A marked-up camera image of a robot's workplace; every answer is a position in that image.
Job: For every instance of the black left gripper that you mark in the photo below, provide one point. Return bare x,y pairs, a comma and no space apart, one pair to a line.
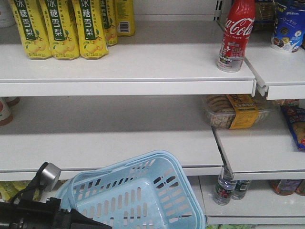
48,215

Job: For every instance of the light blue plastic basket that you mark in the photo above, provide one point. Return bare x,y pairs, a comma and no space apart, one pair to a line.
150,191

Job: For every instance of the red aluminium coke bottle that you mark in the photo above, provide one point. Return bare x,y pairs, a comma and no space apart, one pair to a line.
237,31

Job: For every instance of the white metal shelf unit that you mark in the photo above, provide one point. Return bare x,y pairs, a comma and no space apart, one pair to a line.
145,95

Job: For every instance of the yellow pear drink bottle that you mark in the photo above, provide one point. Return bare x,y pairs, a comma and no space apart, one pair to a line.
32,29
91,34
61,28

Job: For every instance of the small clear water bottle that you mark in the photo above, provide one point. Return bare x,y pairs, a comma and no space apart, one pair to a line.
223,190

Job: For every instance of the clear biscuit box yellow label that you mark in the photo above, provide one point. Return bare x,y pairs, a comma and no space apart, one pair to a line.
236,111

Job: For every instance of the blue white snack cup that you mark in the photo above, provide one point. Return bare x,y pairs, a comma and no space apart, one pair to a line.
289,25

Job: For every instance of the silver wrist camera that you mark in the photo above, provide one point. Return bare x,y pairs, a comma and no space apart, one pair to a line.
49,176

